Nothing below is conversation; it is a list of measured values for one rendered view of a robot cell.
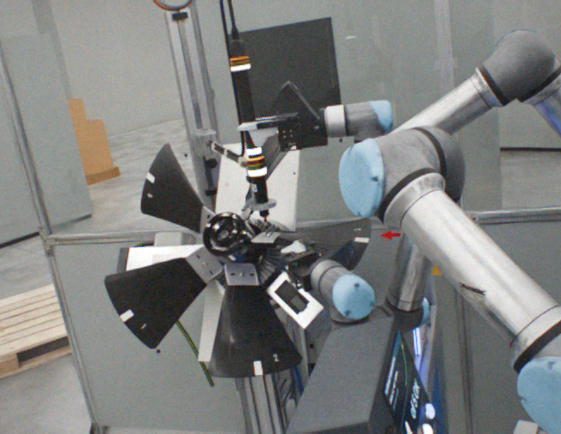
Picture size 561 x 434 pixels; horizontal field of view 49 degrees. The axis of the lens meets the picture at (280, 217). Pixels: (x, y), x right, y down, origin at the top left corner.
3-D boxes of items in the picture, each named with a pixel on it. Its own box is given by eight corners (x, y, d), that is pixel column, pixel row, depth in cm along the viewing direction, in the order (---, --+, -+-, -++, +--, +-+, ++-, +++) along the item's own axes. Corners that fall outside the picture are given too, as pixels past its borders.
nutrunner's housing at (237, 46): (255, 215, 158) (224, 29, 145) (269, 212, 159) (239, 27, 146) (259, 219, 154) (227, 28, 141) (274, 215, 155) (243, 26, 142)
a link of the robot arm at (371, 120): (394, 137, 143) (391, 100, 141) (347, 143, 145) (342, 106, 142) (392, 132, 151) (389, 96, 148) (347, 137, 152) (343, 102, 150)
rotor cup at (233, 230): (212, 235, 171) (192, 217, 160) (261, 217, 168) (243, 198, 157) (223, 282, 165) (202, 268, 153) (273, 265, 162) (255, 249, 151)
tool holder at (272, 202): (243, 205, 160) (237, 168, 157) (269, 199, 162) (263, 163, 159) (253, 213, 152) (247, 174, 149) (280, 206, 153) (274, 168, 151)
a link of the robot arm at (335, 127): (342, 107, 143) (342, 102, 150) (323, 109, 143) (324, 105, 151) (346, 139, 145) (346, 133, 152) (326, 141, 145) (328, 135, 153)
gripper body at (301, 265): (280, 253, 139) (299, 269, 128) (314, 239, 141) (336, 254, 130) (287, 283, 141) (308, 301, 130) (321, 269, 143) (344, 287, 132)
